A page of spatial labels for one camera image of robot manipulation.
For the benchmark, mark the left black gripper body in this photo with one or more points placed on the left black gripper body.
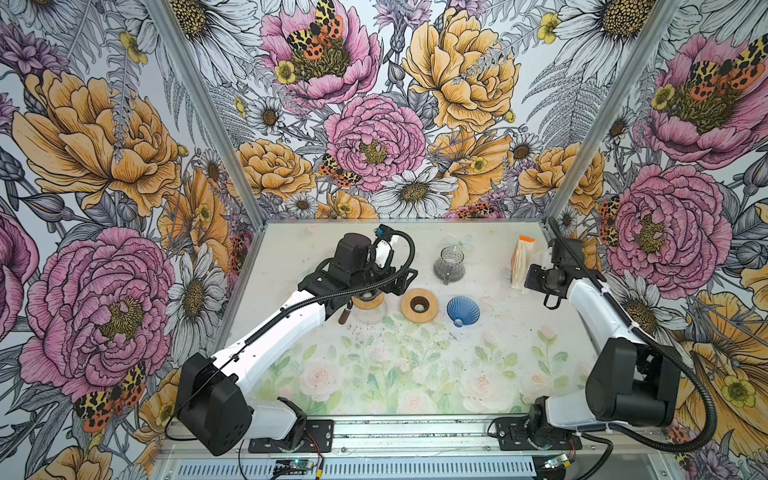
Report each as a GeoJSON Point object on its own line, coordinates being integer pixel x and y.
{"type": "Point", "coordinates": [383, 280]}

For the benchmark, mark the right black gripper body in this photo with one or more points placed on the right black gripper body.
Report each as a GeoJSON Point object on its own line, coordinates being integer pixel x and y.
{"type": "Point", "coordinates": [540, 281]}

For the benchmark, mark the smoked grey glass carafe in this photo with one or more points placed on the smoked grey glass carafe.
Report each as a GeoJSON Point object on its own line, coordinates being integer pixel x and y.
{"type": "Point", "coordinates": [449, 266]}

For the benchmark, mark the blue glass dripper cone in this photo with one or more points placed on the blue glass dripper cone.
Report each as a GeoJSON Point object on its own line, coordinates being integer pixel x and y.
{"type": "Point", "coordinates": [463, 311]}

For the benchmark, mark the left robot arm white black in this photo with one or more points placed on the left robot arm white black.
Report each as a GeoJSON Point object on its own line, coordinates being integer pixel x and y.
{"type": "Point", "coordinates": [211, 400]}

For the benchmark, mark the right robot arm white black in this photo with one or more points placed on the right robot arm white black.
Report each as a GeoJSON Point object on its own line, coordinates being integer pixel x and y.
{"type": "Point", "coordinates": [630, 384]}

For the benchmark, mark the coffee filter pack orange top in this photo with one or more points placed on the coffee filter pack orange top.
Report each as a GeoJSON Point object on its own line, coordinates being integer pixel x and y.
{"type": "Point", "coordinates": [521, 261]}

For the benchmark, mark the green circuit board right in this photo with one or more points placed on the green circuit board right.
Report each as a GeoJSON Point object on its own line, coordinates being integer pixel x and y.
{"type": "Point", "coordinates": [556, 462]}

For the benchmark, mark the green circuit board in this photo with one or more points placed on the green circuit board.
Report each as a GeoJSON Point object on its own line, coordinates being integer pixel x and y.
{"type": "Point", "coordinates": [293, 467]}
{"type": "Point", "coordinates": [556, 462]}

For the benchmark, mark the green circuit board left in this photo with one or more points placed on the green circuit board left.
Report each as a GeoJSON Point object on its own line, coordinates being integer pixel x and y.
{"type": "Point", "coordinates": [293, 467]}

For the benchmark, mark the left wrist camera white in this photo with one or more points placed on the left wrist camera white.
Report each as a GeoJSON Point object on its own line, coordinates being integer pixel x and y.
{"type": "Point", "coordinates": [384, 246]}

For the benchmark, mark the clear glass carafe brown handle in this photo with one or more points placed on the clear glass carafe brown handle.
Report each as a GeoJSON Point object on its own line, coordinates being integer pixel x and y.
{"type": "Point", "coordinates": [356, 315]}

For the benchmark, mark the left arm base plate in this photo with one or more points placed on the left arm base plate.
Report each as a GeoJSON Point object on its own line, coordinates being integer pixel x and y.
{"type": "Point", "coordinates": [309, 436]}

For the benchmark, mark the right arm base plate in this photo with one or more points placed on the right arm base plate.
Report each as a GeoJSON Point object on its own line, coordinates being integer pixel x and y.
{"type": "Point", "coordinates": [514, 433]}

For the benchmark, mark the aluminium front rail frame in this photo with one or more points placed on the aluminium front rail frame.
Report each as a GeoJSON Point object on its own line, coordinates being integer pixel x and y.
{"type": "Point", "coordinates": [389, 447]}

